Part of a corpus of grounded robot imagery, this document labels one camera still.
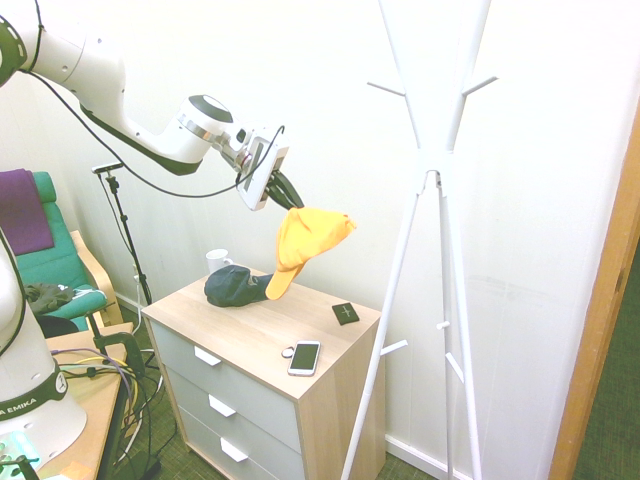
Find white mug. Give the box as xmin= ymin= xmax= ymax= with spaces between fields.
xmin=205 ymin=248 xmax=235 ymax=275

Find dark blue cap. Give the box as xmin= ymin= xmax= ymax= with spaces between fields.
xmin=203 ymin=264 xmax=275 ymax=309

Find grey drawer with white handle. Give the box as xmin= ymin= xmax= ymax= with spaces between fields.
xmin=177 ymin=407 xmax=306 ymax=480
xmin=162 ymin=364 xmax=304 ymax=480
xmin=148 ymin=319 xmax=302 ymax=455

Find black tripod stand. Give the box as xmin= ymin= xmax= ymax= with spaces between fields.
xmin=99 ymin=172 xmax=154 ymax=309

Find black screw clamp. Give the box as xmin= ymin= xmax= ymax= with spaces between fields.
xmin=84 ymin=309 xmax=146 ymax=381

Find dark olive garment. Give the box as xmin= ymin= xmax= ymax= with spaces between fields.
xmin=23 ymin=282 xmax=76 ymax=315

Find orange baseball cap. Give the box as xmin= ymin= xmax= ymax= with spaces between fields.
xmin=264 ymin=205 xmax=359 ymax=302

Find small black wallet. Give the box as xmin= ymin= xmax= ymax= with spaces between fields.
xmin=331 ymin=302 xmax=361 ymax=327

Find purple cloth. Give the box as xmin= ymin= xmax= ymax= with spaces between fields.
xmin=0 ymin=168 xmax=55 ymax=256

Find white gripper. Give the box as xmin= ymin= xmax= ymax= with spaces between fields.
xmin=233 ymin=127 xmax=307 ymax=212

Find white baseboard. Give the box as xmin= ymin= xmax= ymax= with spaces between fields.
xmin=383 ymin=433 xmax=476 ymax=480

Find wooden door frame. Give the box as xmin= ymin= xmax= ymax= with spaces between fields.
xmin=548 ymin=104 xmax=640 ymax=480

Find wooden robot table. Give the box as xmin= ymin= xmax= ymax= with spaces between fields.
xmin=44 ymin=322 xmax=136 ymax=480

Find yellow cable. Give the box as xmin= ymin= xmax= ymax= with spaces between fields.
xmin=54 ymin=353 xmax=139 ymax=402

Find white smartphone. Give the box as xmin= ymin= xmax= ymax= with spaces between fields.
xmin=287 ymin=340 xmax=322 ymax=377

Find purple cable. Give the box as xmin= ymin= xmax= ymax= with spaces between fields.
xmin=49 ymin=347 xmax=139 ymax=397

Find green wooden armchair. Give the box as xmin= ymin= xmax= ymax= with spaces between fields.
xmin=9 ymin=171 xmax=121 ymax=341

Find wooden chest of drawers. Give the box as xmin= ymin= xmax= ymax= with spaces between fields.
xmin=141 ymin=277 xmax=386 ymax=480

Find black floor cables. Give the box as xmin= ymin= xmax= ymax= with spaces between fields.
xmin=114 ymin=349 xmax=180 ymax=477

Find white coat stand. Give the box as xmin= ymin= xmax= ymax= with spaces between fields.
xmin=339 ymin=0 xmax=500 ymax=480

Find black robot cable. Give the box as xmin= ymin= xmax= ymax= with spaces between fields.
xmin=27 ymin=0 xmax=286 ymax=199

